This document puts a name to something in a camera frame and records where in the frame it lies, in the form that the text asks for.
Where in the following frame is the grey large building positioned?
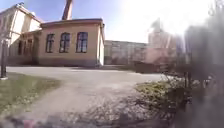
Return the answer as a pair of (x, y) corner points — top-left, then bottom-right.
(103, 39), (149, 66)

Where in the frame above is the yellow building with chimney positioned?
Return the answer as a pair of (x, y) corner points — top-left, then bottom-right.
(19, 0), (106, 68)

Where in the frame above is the pale tall building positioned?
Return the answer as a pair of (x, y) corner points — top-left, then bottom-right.
(0, 3), (44, 64)

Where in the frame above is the pole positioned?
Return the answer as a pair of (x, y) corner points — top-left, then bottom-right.
(0, 38), (9, 81)

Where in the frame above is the pale gravel path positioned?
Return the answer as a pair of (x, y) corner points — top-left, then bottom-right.
(0, 65), (174, 128)

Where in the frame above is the pink building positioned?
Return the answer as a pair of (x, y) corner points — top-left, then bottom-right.
(144, 18), (183, 66)

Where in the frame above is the grass patch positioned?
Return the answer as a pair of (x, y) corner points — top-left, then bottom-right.
(0, 72), (63, 116)

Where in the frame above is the low bush on grass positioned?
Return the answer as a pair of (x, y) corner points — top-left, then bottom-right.
(134, 74), (201, 118)

